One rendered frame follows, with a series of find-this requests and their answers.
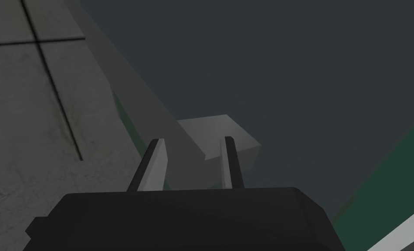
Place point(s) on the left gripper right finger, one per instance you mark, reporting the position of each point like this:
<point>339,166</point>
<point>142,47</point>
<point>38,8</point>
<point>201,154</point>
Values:
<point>232,170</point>

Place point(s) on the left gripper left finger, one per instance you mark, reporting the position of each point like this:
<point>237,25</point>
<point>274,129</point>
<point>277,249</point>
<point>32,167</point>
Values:
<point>152,170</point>

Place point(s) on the grey angular block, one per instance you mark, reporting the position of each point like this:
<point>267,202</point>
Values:
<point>210,134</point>

